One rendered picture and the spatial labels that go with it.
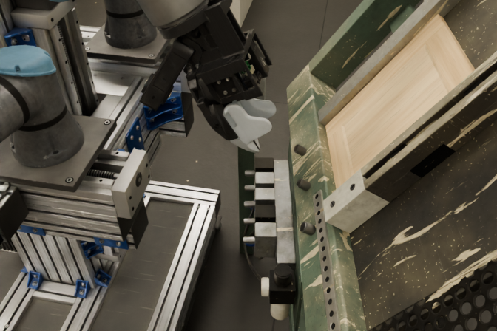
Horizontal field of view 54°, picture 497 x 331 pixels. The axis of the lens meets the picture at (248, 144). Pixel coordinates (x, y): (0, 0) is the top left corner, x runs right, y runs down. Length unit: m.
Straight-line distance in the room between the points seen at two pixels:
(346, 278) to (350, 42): 0.75
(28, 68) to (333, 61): 0.91
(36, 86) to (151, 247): 1.08
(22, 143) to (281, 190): 0.69
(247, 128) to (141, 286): 1.31
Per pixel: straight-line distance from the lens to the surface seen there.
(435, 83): 1.12
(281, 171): 1.45
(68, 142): 1.10
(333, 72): 1.57
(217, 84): 0.58
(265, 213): 1.30
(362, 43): 1.53
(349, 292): 1.02
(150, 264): 1.91
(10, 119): 0.98
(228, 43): 0.55
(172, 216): 2.04
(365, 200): 1.05
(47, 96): 1.04
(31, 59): 1.01
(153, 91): 0.61
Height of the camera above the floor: 1.75
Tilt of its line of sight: 41 degrees down
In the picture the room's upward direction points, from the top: straight up
